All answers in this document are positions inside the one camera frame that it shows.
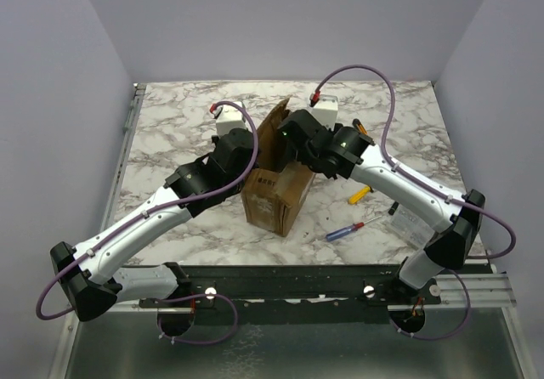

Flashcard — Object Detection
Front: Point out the orange black utility knife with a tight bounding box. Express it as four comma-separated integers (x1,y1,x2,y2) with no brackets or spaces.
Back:
352,119,368,135

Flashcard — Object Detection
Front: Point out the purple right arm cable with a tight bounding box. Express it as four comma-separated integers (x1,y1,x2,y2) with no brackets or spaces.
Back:
312,64,519,342

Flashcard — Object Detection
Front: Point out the brown cardboard express box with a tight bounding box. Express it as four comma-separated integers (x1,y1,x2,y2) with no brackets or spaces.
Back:
241,98,315,237

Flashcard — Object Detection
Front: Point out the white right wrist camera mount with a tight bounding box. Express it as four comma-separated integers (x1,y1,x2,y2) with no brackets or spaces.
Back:
309,94,338,129

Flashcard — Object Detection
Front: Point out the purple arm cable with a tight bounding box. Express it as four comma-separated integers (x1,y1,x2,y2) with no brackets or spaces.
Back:
312,64,519,342
36,100,260,346

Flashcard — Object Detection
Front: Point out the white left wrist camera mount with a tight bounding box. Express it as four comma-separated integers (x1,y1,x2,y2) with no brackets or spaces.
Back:
210,105,247,137

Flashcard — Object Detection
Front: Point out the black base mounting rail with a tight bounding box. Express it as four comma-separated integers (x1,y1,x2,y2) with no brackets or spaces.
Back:
139,264,441,325

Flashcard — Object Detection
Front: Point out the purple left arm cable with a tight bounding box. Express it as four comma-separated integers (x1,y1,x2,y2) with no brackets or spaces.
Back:
36,100,260,346

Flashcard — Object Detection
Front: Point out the clear plastic screw box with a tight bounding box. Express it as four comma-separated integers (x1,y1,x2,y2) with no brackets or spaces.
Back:
388,206,434,249

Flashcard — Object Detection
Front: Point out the yellow handled stubby screwdriver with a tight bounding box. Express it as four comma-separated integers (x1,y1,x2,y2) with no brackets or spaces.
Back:
348,185,372,205

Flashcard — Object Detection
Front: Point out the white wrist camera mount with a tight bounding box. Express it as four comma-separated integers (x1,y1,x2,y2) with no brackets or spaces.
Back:
309,94,338,129
210,105,247,137

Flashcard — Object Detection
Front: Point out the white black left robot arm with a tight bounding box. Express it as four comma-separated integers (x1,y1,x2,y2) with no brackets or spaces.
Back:
50,128,258,322

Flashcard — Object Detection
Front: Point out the aluminium side rail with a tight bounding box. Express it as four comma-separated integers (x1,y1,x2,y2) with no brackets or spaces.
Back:
99,83,147,232

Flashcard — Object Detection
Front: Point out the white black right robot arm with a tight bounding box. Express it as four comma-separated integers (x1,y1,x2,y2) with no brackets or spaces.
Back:
278,110,485,303

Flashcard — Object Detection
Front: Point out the blue red handled screwdriver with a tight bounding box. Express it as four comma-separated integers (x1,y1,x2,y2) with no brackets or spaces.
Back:
326,215,382,242

